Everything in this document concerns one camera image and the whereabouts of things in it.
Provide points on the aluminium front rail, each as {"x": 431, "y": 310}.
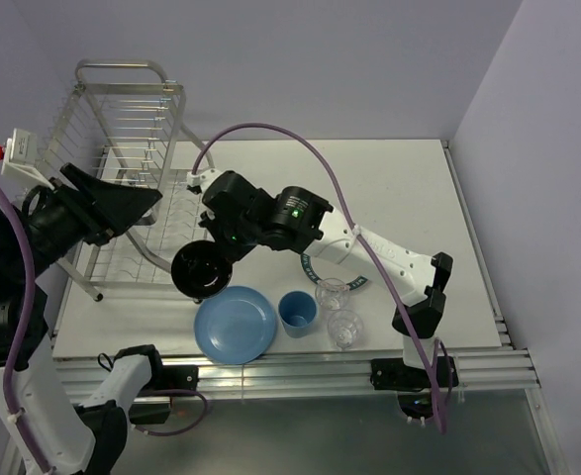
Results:
{"x": 330, "y": 374}

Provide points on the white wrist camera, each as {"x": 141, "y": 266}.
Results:
{"x": 20, "y": 158}
{"x": 199, "y": 183}

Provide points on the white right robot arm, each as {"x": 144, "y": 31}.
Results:
{"x": 304, "y": 222}

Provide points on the steel two-tier dish rack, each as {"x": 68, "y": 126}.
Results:
{"x": 102, "y": 174}

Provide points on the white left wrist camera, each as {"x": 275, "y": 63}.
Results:
{"x": 20, "y": 158}

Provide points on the clear glass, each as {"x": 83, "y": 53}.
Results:
{"x": 345, "y": 328}
{"x": 332, "y": 294}

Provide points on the black and tan bowl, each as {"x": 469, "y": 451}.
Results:
{"x": 199, "y": 270}

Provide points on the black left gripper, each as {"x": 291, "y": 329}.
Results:
{"x": 104, "y": 209}

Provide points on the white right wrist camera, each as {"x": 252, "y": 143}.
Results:
{"x": 199, "y": 183}

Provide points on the blue plastic plate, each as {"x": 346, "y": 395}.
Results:
{"x": 235, "y": 327}

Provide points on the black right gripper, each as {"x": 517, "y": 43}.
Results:
{"x": 213, "y": 222}

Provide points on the white plate with dark rim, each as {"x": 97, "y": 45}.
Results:
{"x": 308, "y": 268}

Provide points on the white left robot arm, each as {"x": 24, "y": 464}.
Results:
{"x": 53, "y": 435}

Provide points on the blue plastic cup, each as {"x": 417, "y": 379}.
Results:
{"x": 298, "y": 311}

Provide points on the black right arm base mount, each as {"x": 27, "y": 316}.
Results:
{"x": 391, "y": 374}

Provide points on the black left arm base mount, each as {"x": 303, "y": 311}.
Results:
{"x": 148, "y": 410}

